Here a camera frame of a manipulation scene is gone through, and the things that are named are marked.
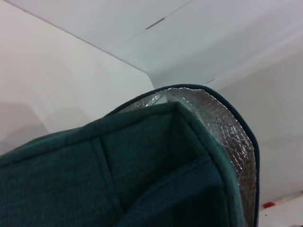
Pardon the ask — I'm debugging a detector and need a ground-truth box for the dark teal insulated lunch bag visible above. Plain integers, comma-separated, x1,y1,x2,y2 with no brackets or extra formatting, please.
0,84,262,227

